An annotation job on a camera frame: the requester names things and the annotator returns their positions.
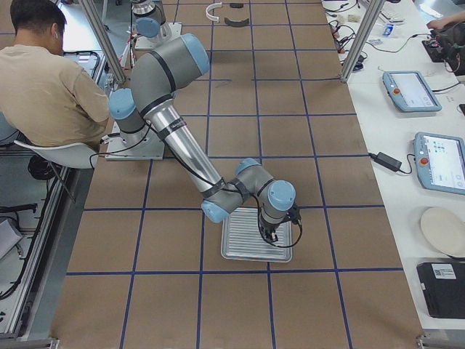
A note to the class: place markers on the black flat box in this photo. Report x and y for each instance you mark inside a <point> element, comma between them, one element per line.
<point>442,284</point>

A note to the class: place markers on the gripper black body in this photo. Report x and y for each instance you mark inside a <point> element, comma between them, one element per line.
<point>267,230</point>

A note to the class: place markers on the aluminium frame post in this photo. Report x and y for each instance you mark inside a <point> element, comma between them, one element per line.
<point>103,39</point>
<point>366,24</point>

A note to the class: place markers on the teach pendant near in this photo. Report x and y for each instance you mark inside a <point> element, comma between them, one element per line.
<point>439,161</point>

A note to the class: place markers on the black power adapter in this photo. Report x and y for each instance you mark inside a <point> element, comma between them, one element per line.
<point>386,161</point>

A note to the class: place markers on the teach pendant far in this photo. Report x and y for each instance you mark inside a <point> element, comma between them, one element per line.
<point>409,92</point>

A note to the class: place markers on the white chair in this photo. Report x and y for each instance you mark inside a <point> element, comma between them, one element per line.
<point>75,155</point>

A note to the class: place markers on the seated man beige shirt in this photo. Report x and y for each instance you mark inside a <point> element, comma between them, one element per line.
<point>52,100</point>

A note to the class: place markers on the dark brake shoe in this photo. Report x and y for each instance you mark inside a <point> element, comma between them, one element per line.
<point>237,23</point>

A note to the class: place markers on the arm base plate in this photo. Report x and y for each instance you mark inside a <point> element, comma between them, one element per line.
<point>139,146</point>

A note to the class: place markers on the teach pendant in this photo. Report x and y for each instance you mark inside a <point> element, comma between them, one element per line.
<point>409,92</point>
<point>439,161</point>

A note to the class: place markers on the aluminium frame post left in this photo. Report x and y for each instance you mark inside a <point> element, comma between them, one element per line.
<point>103,39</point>

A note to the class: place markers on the ribbed silver metal tray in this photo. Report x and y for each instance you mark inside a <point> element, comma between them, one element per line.
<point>241,239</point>

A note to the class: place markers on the white round plate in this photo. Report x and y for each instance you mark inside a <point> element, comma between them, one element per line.
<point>444,231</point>

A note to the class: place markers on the white curved plastic part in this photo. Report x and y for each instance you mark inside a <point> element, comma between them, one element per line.
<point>209,11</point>

